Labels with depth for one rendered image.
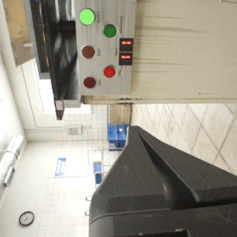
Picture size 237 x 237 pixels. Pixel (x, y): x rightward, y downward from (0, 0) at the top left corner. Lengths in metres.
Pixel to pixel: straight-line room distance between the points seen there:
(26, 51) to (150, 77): 0.97
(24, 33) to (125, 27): 0.94
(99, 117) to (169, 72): 4.95
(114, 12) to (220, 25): 0.29
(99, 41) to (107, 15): 0.06
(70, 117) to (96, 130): 0.84
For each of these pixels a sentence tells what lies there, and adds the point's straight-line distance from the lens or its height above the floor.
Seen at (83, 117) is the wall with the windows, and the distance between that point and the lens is 5.50.
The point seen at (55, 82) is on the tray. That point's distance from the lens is 0.55.
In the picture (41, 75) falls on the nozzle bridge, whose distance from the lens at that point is 1.35.
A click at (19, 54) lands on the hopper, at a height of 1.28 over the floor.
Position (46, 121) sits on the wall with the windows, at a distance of 5.73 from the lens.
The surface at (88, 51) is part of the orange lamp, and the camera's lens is 0.50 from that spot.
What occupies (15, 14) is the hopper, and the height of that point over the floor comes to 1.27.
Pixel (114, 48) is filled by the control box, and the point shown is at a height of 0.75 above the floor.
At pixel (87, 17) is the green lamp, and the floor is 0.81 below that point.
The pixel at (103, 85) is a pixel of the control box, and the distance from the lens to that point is 0.54.
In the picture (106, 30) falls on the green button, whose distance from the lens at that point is 0.49.
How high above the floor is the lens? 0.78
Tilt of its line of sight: 5 degrees down
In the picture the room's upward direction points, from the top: 91 degrees counter-clockwise
